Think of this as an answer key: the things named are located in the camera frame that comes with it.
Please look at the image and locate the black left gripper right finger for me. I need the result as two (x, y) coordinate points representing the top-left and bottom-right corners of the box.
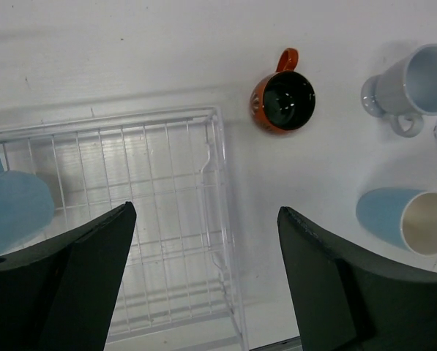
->
(277, 207), (437, 350)

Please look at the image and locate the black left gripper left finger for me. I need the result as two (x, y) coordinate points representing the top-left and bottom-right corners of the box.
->
(0, 202), (136, 350)

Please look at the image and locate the tall light blue mug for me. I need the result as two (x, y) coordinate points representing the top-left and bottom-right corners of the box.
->
(0, 158), (55, 255)

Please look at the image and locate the light blue cream-lined mug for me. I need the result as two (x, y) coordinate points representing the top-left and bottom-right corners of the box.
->
(356, 187), (437, 257)

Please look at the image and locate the orange black mug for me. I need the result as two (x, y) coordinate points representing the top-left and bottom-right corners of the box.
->
(249, 48), (315, 135)

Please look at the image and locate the grey footed mug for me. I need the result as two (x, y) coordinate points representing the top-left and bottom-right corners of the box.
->
(361, 44), (437, 138)

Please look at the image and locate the white wire dish rack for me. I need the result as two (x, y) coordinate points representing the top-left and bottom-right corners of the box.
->
(0, 106), (248, 350)

